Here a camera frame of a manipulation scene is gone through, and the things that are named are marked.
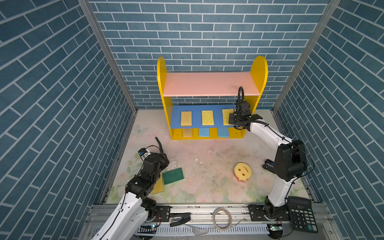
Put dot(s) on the pale yellow orange-backed sponge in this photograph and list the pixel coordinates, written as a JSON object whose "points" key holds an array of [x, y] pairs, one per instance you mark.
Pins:
{"points": [[187, 133]]}

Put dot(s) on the green handled cutting pliers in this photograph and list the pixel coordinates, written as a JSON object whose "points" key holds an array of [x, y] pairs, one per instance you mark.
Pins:
{"points": [[159, 145]]}

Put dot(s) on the black desk calculator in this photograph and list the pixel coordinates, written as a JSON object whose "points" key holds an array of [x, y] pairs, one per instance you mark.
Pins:
{"points": [[301, 215]]}

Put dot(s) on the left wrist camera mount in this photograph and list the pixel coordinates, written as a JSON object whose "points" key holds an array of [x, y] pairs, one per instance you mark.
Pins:
{"points": [[144, 153]]}

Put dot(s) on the blue sponge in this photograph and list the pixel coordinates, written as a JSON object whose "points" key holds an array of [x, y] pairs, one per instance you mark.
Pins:
{"points": [[204, 132], [223, 133]]}

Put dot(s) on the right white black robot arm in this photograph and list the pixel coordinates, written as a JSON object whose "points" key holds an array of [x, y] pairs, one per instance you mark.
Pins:
{"points": [[290, 160]]}

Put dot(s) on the black stapler on rail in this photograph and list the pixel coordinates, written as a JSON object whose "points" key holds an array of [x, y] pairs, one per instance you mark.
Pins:
{"points": [[178, 219]]}

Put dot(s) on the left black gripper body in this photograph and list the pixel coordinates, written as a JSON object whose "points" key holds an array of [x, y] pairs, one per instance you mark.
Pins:
{"points": [[163, 163]]}

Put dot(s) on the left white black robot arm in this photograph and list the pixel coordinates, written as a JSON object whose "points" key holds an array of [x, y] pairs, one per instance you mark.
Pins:
{"points": [[135, 207]]}

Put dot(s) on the yellow sponge far left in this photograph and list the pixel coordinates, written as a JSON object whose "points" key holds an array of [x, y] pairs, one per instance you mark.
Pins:
{"points": [[159, 186]]}

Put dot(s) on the yellow smiley face sponge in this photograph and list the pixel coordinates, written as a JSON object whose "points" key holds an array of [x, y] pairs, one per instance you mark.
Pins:
{"points": [[242, 172]]}

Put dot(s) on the aluminium front rail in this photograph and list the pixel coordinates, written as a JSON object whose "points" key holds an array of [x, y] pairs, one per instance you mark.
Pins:
{"points": [[236, 222]]}

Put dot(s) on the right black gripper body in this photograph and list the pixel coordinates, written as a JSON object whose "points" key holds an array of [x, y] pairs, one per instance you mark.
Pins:
{"points": [[234, 119]]}

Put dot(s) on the bright yellow sponge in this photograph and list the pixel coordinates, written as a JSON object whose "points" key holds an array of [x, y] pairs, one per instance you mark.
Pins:
{"points": [[208, 118], [226, 116]]}

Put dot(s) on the yellow shelf with coloured boards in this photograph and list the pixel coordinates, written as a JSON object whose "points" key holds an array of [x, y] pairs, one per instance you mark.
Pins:
{"points": [[211, 84]]}

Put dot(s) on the green scouring pad sponge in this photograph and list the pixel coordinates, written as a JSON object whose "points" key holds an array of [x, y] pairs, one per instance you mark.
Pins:
{"points": [[173, 176]]}

